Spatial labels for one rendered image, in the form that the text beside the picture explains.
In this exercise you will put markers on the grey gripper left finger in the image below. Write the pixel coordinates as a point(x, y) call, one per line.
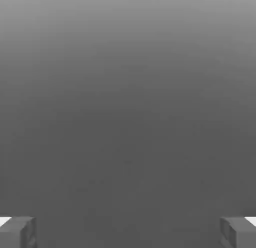
point(14, 233)

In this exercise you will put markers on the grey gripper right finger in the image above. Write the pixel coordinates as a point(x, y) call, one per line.
point(241, 234)

